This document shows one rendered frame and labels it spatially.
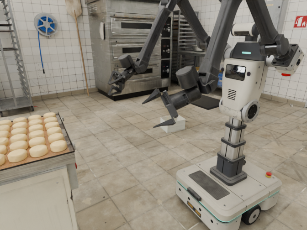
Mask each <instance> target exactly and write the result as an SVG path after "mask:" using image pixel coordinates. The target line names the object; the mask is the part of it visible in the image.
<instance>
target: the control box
mask: <svg viewBox="0 0 307 230"><path fill-rule="evenodd" d="M67 169H68V172H69V180H70V185H71V190H73V189H76V188H79V184H78V178H77V172H76V167H75V163H72V164H69V165H67Z"/></svg>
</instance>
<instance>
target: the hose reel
mask: <svg viewBox="0 0 307 230"><path fill-rule="evenodd" d="M34 26H35V28H36V30H37V31H38V42H39V50H40V56H41V62H42V55H41V48H40V40H39V33H41V34H42V35H45V36H49V37H48V38H49V39H51V37H50V36H52V35H54V34H55V33H56V32H57V31H58V22H57V20H56V18H55V17H54V16H53V15H51V14H49V13H46V12H43V13H40V14H38V15H36V17H35V19H34ZM42 69H43V73H45V72H44V67H43V63H42Z"/></svg>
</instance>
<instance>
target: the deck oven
mask: <svg viewBox="0 0 307 230"><path fill-rule="evenodd" d="M160 2H161V0H85V4H86V5H87V10H88V18H89V27H90V40H91V49H92V57H93V66H94V75H95V87H96V88H98V92H99V93H101V94H103V95H104V96H106V97H108V98H110V99H111V100H113V101H117V100H122V99H128V98H134V97H138V96H144V95H148V94H152V92H153V91H154V90H155V89H159V90H160V92H163V91H165V90H166V91H168V87H169V86H170V81H171V51H172V23H173V17H172V16H173V12H171V14H170V15H169V17H168V18H167V21H166V23H165V25H164V27H163V29H162V31H161V34H160V36H159V38H158V40H157V43H156V45H155V47H154V49H153V52H152V54H151V57H150V60H149V65H148V67H147V69H146V71H145V72H140V73H137V72H136V73H135V74H134V75H133V76H132V77H131V78H130V79H129V80H128V81H126V82H125V87H124V89H123V90H122V93H120V94H114V95H111V96H109V95H108V92H109V90H110V88H111V86H112V85H114V86H115V87H116V86H117V87H118V88H119V85H116V84H111V85H109V84H108V81H109V79H110V76H111V73H112V71H113V70H115V71H118V72H120V73H121V72H122V71H123V70H125V68H122V66H121V64H120V62H119V60H118V58H119V57H120V56H122V55H124V54H129V55H131V57H132V59H133V61H134V62H135V60H136V58H137V57H138V55H139V53H140V52H141V50H142V47H143V45H144V43H145V41H146V38H147V36H148V34H149V31H150V29H151V27H152V24H153V22H154V20H155V17H156V15H157V13H158V10H159V9H158V6H159V4H160ZM103 18H104V20H103ZM101 22H102V23H104V40H102V39H101V36H100V28H101V24H100V23H101Z"/></svg>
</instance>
